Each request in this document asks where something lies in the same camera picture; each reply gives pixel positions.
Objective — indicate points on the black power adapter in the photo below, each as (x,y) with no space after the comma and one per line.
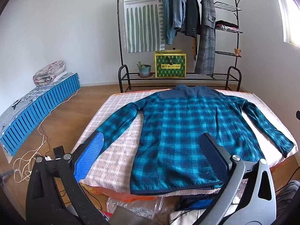
(58,151)

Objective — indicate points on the blue slatted folding bed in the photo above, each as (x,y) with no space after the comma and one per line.
(35,112)

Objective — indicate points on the floral folded quilt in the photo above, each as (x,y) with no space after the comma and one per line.
(48,72)

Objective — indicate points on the pink checked blanket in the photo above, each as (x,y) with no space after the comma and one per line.
(117,145)

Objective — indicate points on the yellow green patterned box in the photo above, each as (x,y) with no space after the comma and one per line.
(170,66)

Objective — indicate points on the grey patterned sheet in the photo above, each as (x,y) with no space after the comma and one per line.
(23,98)

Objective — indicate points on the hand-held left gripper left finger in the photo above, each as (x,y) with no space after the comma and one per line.
(90,154)

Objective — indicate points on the blue plaid fleece jacket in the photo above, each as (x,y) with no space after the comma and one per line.
(182,126)

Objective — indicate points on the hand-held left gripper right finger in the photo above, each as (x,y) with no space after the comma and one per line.
(216,155)

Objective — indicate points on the window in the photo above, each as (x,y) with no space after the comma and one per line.
(293,16)

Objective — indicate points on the stack of folded clothes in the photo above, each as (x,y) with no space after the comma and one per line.
(226,25)

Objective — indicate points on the small brown teddy bear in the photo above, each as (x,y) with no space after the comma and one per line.
(237,51)

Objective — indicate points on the grey plaid coat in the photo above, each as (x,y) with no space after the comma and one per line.
(206,39)

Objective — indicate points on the clear plastic bag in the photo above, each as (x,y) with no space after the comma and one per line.
(140,211)

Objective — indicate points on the black metal clothes rack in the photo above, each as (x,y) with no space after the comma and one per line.
(201,76)

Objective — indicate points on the teal denim jacket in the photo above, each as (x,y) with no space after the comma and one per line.
(167,16)

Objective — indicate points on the black jacket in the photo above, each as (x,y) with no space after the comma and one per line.
(192,11)

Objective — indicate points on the orange bedsheet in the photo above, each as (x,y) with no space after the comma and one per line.
(112,192)

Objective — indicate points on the potted plant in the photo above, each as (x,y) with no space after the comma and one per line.
(144,70)

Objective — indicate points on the green striped white cloth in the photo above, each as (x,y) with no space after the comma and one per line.
(140,16)

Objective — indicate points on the blue denim jacket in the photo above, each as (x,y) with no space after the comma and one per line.
(178,4)

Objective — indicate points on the person's striped pants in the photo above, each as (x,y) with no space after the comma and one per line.
(290,192)

